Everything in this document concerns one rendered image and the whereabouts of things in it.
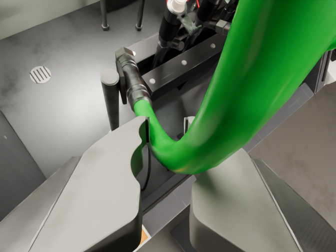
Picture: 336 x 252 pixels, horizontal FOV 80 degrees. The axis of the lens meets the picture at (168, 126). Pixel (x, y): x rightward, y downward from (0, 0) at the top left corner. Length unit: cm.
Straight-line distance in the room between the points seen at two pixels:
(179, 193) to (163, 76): 22
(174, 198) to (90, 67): 38
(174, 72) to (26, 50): 37
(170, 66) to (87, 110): 23
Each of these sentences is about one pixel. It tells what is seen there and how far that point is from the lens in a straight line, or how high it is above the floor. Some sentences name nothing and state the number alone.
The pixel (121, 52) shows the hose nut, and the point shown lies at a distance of 23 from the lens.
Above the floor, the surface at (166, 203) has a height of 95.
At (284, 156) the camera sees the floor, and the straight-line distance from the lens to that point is 182.
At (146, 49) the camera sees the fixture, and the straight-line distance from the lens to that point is 42.
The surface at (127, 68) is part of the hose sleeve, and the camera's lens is 20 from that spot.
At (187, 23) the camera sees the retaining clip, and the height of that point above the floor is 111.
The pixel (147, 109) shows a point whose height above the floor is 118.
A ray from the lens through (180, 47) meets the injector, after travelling 33.
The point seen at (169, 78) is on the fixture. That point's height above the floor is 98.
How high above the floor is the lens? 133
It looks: 72 degrees down
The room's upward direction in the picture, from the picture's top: 48 degrees clockwise
